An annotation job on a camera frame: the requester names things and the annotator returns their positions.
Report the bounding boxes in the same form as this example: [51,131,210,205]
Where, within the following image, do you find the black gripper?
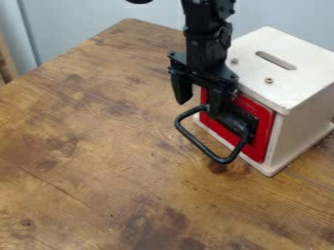
[168,21,237,118]

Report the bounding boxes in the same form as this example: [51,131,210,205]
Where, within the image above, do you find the red wooden drawer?
[198,94,275,163]

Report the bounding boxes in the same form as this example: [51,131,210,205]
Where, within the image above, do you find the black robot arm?
[168,0,239,117]

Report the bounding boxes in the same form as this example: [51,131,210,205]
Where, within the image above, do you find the white wooden drawer cabinet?
[192,25,334,178]

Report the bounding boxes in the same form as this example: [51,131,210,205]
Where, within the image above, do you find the wooden object at left edge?
[0,32,19,85]

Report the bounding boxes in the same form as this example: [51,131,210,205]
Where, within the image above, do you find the black metal drawer handle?
[173,104,257,165]

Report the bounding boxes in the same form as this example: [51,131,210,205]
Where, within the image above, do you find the grey vertical wall pipe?
[15,0,41,66]

